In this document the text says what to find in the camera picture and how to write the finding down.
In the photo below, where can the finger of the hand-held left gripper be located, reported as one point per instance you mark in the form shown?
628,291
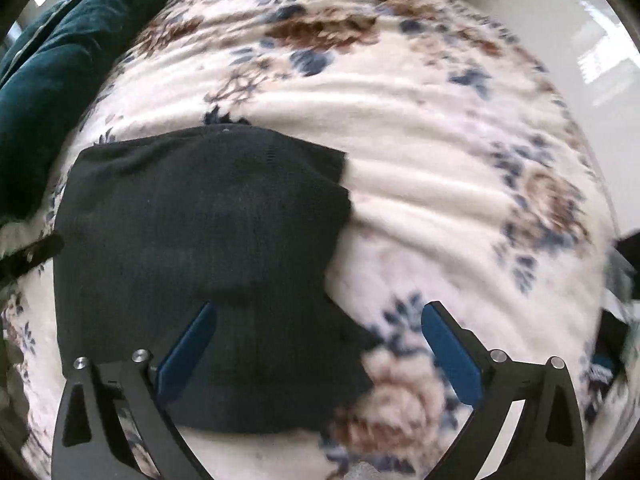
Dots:
35,256

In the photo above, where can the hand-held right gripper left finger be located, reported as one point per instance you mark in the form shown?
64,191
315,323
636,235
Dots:
189,352

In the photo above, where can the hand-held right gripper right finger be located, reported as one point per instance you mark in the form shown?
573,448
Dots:
450,355

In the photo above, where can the black knit garment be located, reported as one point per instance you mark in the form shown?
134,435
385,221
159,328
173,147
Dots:
200,240

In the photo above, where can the teal velvet pillow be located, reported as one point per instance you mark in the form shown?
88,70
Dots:
60,75

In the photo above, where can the floral cream blanket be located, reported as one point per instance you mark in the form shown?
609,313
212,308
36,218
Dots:
425,170

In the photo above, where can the dark object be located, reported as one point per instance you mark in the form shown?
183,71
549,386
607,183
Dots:
622,280

